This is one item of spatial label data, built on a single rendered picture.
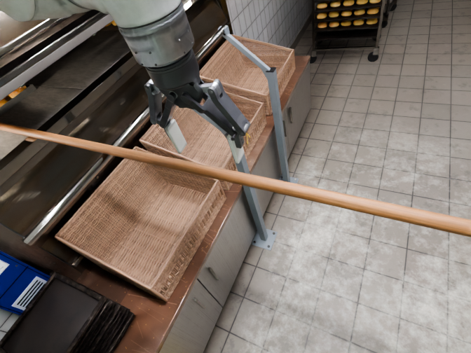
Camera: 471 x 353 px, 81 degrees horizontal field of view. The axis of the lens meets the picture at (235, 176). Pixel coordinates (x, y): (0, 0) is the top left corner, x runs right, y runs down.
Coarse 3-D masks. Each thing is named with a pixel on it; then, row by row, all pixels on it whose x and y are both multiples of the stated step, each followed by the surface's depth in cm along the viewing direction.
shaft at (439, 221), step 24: (72, 144) 93; (96, 144) 88; (192, 168) 72; (216, 168) 69; (288, 192) 61; (312, 192) 59; (336, 192) 58; (384, 216) 54; (408, 216) 51; (432, 216) 50
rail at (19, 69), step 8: (96, 16) 101; (104, 16) 104; (88, 24) 99; (72, 32) 95; (80, 32) 97; (56, 40) 91; (64, 40) 93; (48, 48) 89; (56, 48) 91; (32, 56) 86; (40, 56) 87; (24, 64) 84; (32, 64) 86; (8, 72) 81; (16, 72) 83; (0, 80) 80; (8, 80) 81
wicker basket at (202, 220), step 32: (128, 160) 140; (96, 192) 127; (128, 192) 140; (160, 192) 155; (192, 192) 149; (64, 224) 118; (128, 224) 141; (160, 224) 140; (192, 224) 119; (96, 256) 128; (128, 256) 132; (160, 256) 128; (192, 256) 124; (160, 288) 108
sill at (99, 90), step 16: (192, 0) 171; (128, 64) 134; (96, 80) 126; (112, 80) 128; (80, 96) 119; (96, 96) 122; (64, 112) 113; (80, 112) 117; (48, 128) 107; (32, 144) 103; (0, 160) 100; (16, 160) 100; (0, 176) 96
